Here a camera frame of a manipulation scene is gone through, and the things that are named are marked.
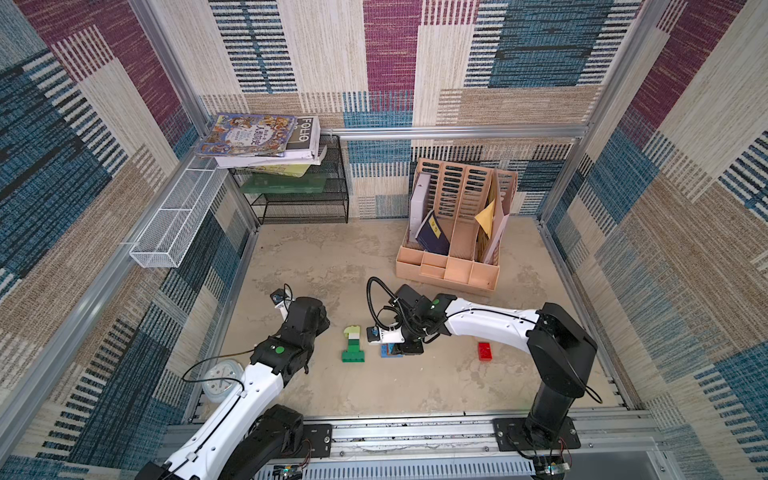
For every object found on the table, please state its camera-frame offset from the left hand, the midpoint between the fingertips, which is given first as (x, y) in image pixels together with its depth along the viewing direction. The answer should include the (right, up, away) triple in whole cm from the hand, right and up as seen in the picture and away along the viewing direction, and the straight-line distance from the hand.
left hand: (314, 312), depth 82 cm
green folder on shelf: (-21, +38, +17) cm, 47 cm away
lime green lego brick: (+9, -7, +8) cm, 14 cm away
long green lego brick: (+10, -13, +3) cm, 17 cm away
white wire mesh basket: (-32, +19, -12) cm, 39 cm away
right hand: (+21, -8, +4) cm, 23 cm away
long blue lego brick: (+20, -11, +1) cm, 22 cm away
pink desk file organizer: (+47, +28, +38) cm, 67 cm away
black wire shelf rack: (-3, +34, +37) cm, 50 cm away
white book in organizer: (+29, +32, +18) cm, 47 cm away
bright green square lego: (+10, -12, +6) cm, 17 cm away
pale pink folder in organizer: (+51, +19, +6) cm, 55 cm away
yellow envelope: (+48, +26, +5) cm, 54 cm away
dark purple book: (+35, +21, +21) cm, 46 cm away
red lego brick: (+47, -12, +5) cm, 49 cm away
